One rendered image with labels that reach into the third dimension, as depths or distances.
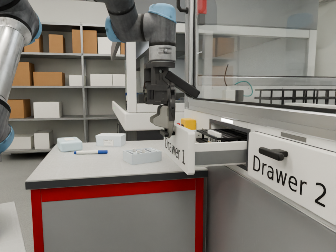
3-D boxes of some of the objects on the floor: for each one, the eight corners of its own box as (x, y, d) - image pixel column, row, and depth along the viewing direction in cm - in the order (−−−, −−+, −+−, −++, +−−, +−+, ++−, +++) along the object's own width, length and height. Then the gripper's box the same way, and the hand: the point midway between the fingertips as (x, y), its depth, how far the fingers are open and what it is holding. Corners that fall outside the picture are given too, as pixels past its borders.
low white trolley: (38, 403, 96) (25, 180, 87) (62, 283, 157) (56, 143, 147) (204, 366, 109) (208, 169, 100) (168, 268, 169) (168, 139, 160)
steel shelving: (-2, 162, 420) (-12, 18, 395) (10, 154, 467) (1, 26, 443) (234, 151, 491) (237, 29, 466) (223, 146, 538) (225, 35, 514)
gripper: (142, 64, 86) (142, 135, 89) (148, 60, 76) (148, 141, 78) (170, 65, 88) (170, 134, 91) (180, 61, 78) (179, 140, 80)
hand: (169, 132), depth 85 cm, fingers closed on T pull, 3 cm apart
